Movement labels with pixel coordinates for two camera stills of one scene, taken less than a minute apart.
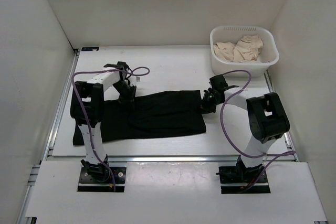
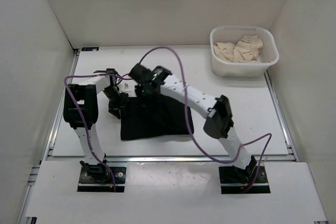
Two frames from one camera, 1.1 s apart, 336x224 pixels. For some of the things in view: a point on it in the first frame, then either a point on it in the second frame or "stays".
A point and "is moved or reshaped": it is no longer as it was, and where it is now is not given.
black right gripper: [205, 107] to [140, 87]
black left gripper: [130, 96] to [114, 108]
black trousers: [151, 115] is moved or reshaped
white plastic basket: [269, 54] stays
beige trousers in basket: [246, 50] stays
